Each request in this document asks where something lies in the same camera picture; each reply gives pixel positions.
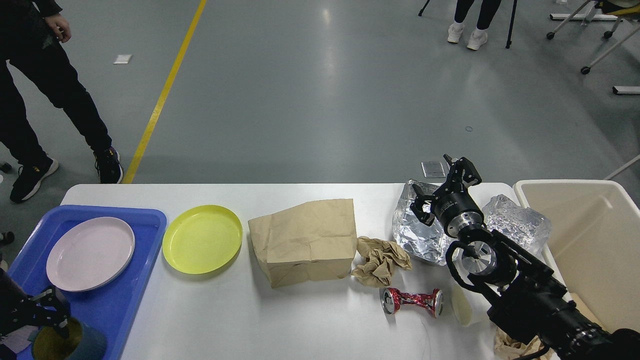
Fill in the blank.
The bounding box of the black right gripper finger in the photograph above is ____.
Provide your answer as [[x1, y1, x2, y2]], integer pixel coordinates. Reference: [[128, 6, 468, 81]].
[[409, 183, 437, 226], [443, 153, 483, 194]]

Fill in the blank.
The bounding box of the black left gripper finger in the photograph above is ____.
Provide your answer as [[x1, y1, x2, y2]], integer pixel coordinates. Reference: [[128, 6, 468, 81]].
[[30, 285, 71, 340]]

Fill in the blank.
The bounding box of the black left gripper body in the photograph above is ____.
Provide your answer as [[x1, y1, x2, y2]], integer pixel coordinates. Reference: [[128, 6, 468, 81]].
[[0, 292, 35, 335]]

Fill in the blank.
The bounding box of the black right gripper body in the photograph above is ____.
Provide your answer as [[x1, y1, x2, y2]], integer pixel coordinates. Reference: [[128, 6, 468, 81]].
[[429, 189, 484, 226]]

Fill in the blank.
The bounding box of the teal mug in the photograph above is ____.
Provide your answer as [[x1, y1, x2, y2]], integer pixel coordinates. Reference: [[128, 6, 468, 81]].
[[30, 317, 107, 360]]

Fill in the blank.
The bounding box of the yellow plate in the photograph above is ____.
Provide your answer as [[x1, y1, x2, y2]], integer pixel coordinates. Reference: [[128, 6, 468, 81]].
[[162, 204, 243, 275]]

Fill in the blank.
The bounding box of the crumpled paper under arm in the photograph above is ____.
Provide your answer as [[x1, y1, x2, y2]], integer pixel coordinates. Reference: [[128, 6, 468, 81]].
[[493, 327, 544, 360]]

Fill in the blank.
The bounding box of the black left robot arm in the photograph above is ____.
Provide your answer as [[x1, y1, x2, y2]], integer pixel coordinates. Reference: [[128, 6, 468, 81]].
[[0, 269, 71, 339]]

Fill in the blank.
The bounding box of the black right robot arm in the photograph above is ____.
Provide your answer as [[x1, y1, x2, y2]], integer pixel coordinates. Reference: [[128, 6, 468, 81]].
[[410, 154, 639, 360]]

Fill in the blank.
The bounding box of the silver foil bag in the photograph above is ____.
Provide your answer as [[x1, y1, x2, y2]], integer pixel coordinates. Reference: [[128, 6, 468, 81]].
[[391, 178, 453, 266]]

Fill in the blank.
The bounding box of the pink mug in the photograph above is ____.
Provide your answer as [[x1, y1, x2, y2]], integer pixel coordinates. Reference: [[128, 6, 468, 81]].
[[1, 326, 38, 354]]

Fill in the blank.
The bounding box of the silver floor plate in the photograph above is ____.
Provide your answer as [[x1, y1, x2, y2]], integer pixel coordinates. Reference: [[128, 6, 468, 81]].
[[421, 161, 447, 179]]

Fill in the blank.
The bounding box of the blue plastic tray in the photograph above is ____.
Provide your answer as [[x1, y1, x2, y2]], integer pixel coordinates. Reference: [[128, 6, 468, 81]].
[[7, 205, 167, 360]]

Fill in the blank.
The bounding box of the crumpled brown paper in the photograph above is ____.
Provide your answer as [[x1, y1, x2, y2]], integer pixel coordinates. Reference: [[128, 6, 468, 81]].
[[350, 236, 413, 289]]

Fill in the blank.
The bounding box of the pink plate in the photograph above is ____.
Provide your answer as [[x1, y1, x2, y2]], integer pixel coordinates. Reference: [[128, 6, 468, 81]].
[[45, 216, 136, 293]]

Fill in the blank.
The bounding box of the crushed red can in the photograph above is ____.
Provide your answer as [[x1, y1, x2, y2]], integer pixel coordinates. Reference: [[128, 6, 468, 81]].
[[379, 287, 444, 319]]

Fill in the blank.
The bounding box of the white paper cup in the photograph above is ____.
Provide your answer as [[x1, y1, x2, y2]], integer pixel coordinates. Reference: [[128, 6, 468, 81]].
[[451, 282, 486, 327]]

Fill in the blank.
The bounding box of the brown paper bag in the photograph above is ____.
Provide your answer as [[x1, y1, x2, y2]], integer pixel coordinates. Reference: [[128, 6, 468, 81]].
[[247, 198, 357, 289]]

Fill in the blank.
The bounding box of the beige plastic bin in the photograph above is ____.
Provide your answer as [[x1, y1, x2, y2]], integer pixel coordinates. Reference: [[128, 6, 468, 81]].
[[513, 179, 640, 332]]

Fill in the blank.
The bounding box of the person with white sneakers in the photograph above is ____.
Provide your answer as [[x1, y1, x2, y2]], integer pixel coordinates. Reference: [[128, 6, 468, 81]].
[[446, 0, 503, 51]]

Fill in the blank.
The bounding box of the wheeled chair base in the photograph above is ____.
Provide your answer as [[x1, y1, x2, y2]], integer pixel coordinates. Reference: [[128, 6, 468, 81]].
[[545, 0, 640, 96]]

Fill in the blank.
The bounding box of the person in black clothes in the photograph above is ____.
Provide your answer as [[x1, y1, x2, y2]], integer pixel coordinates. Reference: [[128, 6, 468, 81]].
[[0, 0, 124, 204]]

